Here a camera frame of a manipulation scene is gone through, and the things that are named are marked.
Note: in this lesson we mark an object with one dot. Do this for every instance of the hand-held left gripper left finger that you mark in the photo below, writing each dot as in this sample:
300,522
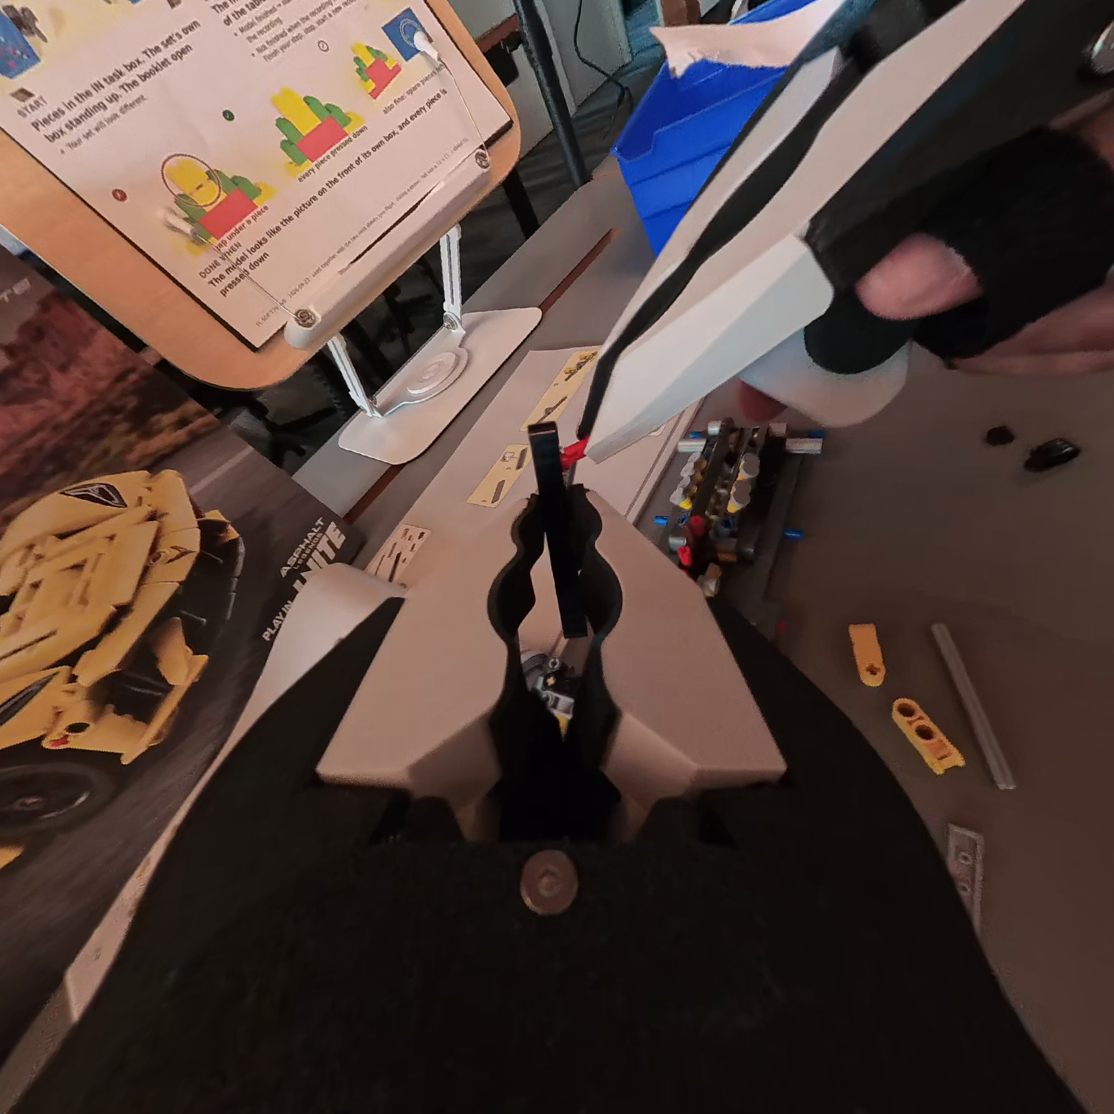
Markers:
426,679

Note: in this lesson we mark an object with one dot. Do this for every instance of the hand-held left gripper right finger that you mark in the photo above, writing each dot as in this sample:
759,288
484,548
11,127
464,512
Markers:
679,687

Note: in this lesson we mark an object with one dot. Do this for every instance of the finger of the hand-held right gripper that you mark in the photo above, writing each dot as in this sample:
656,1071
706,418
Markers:
721,339
721,164

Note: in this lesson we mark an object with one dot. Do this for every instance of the red lego pin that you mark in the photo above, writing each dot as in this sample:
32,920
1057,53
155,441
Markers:
576,451

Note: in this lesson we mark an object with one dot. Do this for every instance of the black lego beam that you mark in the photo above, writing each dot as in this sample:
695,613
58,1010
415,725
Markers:
557,540

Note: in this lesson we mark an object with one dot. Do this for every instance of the partly built lego chassis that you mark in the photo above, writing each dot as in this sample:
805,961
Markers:
735,522

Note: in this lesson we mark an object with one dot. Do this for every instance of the yellow short lego beam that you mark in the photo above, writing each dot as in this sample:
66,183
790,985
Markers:
867,656

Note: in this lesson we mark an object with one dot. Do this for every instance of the yellow lego connector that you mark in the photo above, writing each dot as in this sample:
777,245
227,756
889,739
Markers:
927,735

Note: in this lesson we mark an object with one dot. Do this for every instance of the small black lego piece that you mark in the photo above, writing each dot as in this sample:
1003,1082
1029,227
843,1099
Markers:
1000,435

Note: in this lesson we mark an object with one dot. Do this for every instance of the grey lego axle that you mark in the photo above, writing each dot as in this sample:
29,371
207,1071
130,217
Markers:
972,704

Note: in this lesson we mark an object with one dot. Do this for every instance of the yellow car set box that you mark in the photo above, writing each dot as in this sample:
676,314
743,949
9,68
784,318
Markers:
105,565

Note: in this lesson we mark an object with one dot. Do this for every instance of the grey lego plate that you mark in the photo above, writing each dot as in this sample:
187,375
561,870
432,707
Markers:
965,879

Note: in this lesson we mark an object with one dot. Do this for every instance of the black lego piece with hole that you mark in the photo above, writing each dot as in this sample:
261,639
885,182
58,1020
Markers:
1053,453

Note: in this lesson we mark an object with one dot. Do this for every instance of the person's right hand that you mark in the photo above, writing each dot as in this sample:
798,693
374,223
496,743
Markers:
922,278

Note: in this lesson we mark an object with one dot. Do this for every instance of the blue plastic bin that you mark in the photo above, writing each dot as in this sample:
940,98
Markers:
687,156

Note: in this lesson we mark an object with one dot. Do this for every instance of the white crumpled paper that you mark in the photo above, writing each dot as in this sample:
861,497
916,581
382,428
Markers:
740,38

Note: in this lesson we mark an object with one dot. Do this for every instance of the open instruction booklet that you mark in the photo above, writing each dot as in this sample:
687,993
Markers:
557,391

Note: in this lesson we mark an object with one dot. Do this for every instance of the black metal pole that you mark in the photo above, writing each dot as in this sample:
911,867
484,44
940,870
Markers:
548,86

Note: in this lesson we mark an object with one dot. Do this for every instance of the printed instruction sheet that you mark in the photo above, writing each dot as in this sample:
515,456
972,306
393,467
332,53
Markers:
261,86

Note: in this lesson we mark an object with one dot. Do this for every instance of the wooden board document stand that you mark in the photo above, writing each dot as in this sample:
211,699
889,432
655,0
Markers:
86,292

